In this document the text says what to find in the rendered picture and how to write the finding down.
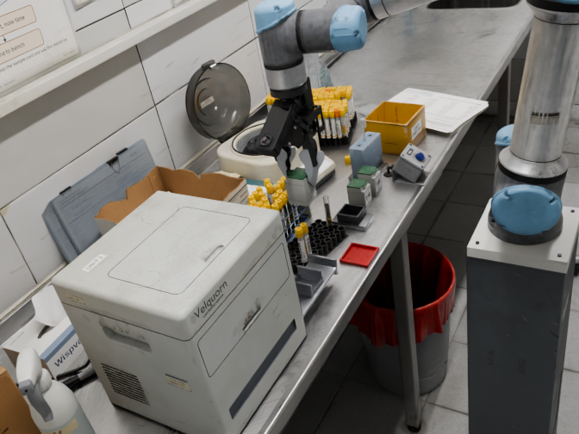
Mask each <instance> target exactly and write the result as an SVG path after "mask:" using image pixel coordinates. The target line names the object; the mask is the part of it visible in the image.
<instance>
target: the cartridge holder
mask: <svg viewBox="0 0 579 434"><path fill-rule="evenodd" d="M373 220H374V214H367V213H366V207H365V206H359V205H353V204H347V203H345V204H344V206H343V207H342V208H341V209H340V210H339V212H338V213H337V214H336V215H335V216H334V217H333V219H332V223H333V224H334V225H339V226H343V227H347V228H352V229H358V230H362V231H366V229H367V228H368V226H369V225H370V223H371V222H372V221H373Z"/></svg>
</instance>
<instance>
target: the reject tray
mask: <svg viewBox="0 0 579 434"><path fill-rule="evenodd" d="M378 252H379V247H376V246H371V245H362V244H358V243H352V242H351V244H350V245H349V247H348V248H347V249H346V251H345V253H344V254H343V255H342V257H341V258H340V260H339V262H340V263H343V264H350V265H355V266H359V267H364V268H368V267H369V266H370V264H371V262H372V260H373V259H374V257H375V256H376V254H377V253H378Z"/></svg>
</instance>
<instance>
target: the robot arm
mask: <svg viewBox="0 0 579 434"><path fill-rule="evenodd" d="M434 1H437V0H329V1H328V2H327V3H326V4H325V5H324V6H323V8H320V9H304V10H301V9H299V10H296V6H295V3H294V1H293V0H266V1H263V2H262V3H259V4H258V5H257V6H256V7H255V9H254V18H255V23H256V29H257V30H256V34H258V42H259V46H260V51H261V55H262V59H263V63H264V68H265V75H266V79H267V83H268V87H269V88H270V93H271V96H272V97H274V98H276V99H275V101H274V103H273V104H272V106H271V110H270V112H269V114H268V116H267V118H266V120H265V124H264V125H263V127H262V130H261V132H260V134H259V136H258V139H257V141H256V144H255V146H254V147H255V149H256V150H257V151H258V153H259V154H260V155H264V156H270V157H274V159H275V161H276V162H277V164H278V167H279V169H280V170H281V172H282V173H283V175H284V176H285V178H287V176H288V175H289V174H287V172H288V171H289V170H290V166H291V162H292V160H293V159H294V157H295V155H296V148H297V149H299V148H300V147H301V146H302V151H301V152H300V153H299V158H300V160H301V161H302V162H303V164H304V167H305V172H306V174H307V177H308V182H309V183H310V184H311V185H312V186H313V187H314V186H315V185H316V184H317V181H318V173H319V169H320V167H321V165H322V163H323V161H324V159H325V155H324V152H323V151H318V148H317V144H316V141H315V139H314V138H313V137H314V136H315V135H316V133H317V131H316V128H318V133H321V132H322V131H323V130H324V129H325V124H324V119H323V114H322V107H321V105H314V100H313V95H312V89H311V83H310V78H309V77H307V73H306V68H305V63H304V58H303V54H306V53H336V52H339V53H346V52H349V51H355V50H360V49H362V48H363V47H364V45H365V42H366V38H367V23H369V22H373V21H376V20H379V19H383V18H385V17H388V16H392V15H395V14H398V13H401V12H403V11H406V10H409V9H413V8H416V7H419V6H421V5H424V4H427V3H431V2H434ZM526 4H527V5H528V6H529V7H530V9H531V10H532V11H533V13H534V15H533V20H532V29H531V33H530V39H529V43H528V48H527V53H526V62H525V67H524V72H523V77H522V82H521V86H520V95H519V101H518V105H517V110H516V115H515V120H514V124H512V125H509V126H505V127H503V128H502V129H500V130H499V131H498V133H497V135H496V142H495V146H496V157H495V179H494V188H493V197H492V200H491V203H490V206H491V208H490V210H489V214H488V228H489V230H490V232H491V233H492V234H493V235H494V236H496V237H497V238H498V239H500V240H502V241H505V242H508V243H510V244H515V245H539V244H543V243H545V242H548V241H551V240H553V239H554V238H555V237H557V236H558V235H559V234H560V232H561V231H562V229H563V213H562V210H563V204H562V202H561V196H562V191H563V185H564V181H565V178H566V174H567V170H568V167H569V161H568V159H567V158H566V157H565V156H564V155H563V154H562V151H563V145H564V141H565V137H566V133H567V130H568V126H569V123H570V116H571V112H572V109H573V105H574V101H575V98H576V91H577V87H578V84H579V0H526ZM314 108H316V109H314ZM319 114H321V122H322V125H321V126H319V121H318V115H319ZM315 119H316V121H315ZM291 146H295V147H291Z"/></svg>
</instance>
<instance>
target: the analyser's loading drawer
mask: <svg viewBox="0 0 579 434"><path fill-rule="evenodd" d="M297 270H298V275H297V276H296V278H295V283H296V289H297V291H298V294H299V299H300V302H301V307H302V314H303V317H304V315H305V314H306V313H307V311H308V310H309V309H310V307H311V306H312V305H313V303H314V301H315V300H316V298H317V297H318V296H319V294H320V293H321V291H322V289H324V288H325V286H326V285H327V283H328V282H329V280H330V279H331V277H332V276H333V275H338V274H339V272H338V266H337V260H336V258H331V257H323V256H319V255H315V254H310V253H309V254H308V264H307V265H306V267H304V266H301V265H297Z"/></svg>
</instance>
